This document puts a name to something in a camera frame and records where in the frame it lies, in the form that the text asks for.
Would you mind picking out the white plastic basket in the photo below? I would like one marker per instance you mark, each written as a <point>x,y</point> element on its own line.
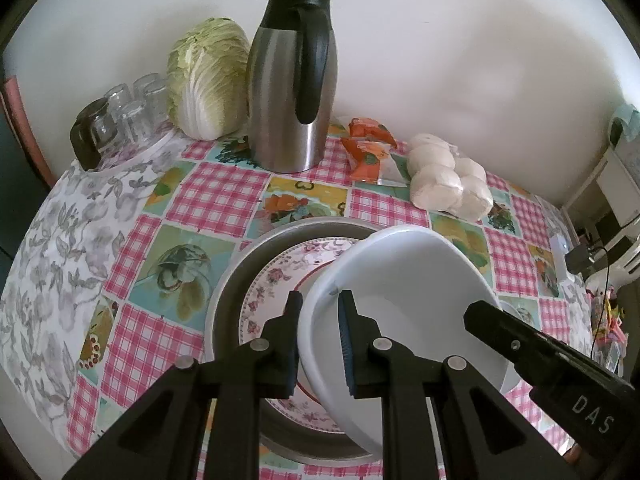
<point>617,270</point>

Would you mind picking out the clear drinking glass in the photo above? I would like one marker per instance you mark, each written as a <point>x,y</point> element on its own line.
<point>149,91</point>
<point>117,97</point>
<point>135,122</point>

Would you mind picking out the grey floral tablecloth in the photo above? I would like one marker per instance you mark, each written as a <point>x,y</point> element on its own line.
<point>60,240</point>

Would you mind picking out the pink checked fruit tablecloth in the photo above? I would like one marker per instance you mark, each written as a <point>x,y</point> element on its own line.
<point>210,195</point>

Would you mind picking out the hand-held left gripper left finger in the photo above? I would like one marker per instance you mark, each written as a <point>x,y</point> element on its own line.
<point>295,347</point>

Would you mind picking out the napa cabbage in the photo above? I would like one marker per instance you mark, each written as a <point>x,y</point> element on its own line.
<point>210,75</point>

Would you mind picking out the bag of white steamed buns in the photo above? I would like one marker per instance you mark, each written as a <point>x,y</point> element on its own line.
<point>440,180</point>

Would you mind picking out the pink floral ceramic plate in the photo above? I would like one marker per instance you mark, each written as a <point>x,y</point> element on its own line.
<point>270,285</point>

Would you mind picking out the colourful plastic bag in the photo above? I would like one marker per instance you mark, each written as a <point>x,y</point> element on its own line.
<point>607,322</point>

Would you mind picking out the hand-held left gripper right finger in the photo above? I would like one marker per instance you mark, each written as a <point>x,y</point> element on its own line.
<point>345,347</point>

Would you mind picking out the white cabinet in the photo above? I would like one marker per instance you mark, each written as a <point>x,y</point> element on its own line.
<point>607,195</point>

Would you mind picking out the black power adapter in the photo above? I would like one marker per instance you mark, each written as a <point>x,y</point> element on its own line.
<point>577,257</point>

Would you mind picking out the teal green bag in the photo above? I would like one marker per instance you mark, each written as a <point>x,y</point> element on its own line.
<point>625,122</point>

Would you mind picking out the orange snack packet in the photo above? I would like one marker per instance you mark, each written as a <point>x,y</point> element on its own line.
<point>370,131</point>
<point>367,161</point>

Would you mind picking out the reddish wooden frame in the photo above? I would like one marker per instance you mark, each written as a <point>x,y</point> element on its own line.
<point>20,125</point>

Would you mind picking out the white charger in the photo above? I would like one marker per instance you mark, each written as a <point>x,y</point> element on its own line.
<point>558,252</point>

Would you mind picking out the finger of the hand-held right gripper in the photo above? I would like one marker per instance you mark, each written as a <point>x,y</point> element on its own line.
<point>505,335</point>

